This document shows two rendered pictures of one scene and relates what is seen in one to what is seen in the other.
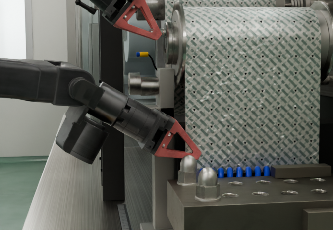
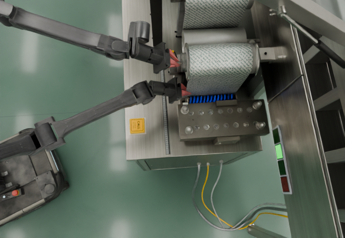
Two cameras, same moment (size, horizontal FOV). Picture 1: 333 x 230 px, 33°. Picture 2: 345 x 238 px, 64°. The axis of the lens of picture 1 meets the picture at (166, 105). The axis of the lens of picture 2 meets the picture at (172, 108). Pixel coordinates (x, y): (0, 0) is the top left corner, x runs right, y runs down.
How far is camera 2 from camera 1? 1.12 m
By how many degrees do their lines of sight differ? 68
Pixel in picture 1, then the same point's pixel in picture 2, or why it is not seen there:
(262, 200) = (205, 134)
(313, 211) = (219, 140)
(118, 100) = (160, 92)
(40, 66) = (130, 103)
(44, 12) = not seen: outside the picture
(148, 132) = (171, 96)
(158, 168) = not seen: hidden behind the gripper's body
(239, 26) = (214, 71)
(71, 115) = not seen: hidden behind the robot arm
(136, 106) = (167, 92)
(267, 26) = (227, 70)
